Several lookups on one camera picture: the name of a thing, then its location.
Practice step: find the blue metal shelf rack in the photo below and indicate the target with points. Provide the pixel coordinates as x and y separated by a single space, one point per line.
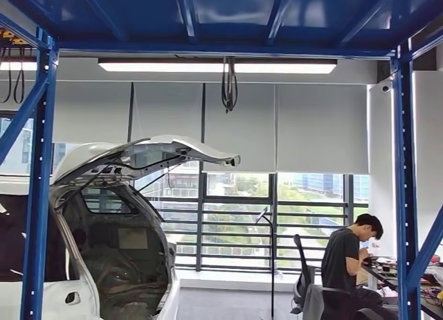
39 171

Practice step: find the grey roller blind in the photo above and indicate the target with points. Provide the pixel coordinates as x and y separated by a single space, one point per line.
245 130
31 86
166 111
93 111
321 130

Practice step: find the white car tailgate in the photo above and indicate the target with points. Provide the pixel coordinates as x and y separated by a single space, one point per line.
190 148

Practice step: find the long ceiling light bar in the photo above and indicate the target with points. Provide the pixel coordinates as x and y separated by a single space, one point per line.
17 66
155 66

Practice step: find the black floor stand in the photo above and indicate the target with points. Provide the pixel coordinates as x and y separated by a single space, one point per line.
273 272

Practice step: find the black office chair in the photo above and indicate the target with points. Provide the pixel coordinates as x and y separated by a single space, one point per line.
302 258

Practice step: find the person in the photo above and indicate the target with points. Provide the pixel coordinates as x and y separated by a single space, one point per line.
337 263

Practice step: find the grey jacket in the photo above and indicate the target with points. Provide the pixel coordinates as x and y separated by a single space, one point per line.
314 304

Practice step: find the black desk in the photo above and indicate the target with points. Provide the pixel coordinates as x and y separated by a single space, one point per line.
391 281

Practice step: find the white car body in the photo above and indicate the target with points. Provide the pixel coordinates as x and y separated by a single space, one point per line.
20 304

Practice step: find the dark window frame with railing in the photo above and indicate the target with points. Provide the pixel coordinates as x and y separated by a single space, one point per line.
199 221

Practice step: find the white security camera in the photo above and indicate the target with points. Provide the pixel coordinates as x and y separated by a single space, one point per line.
386 86

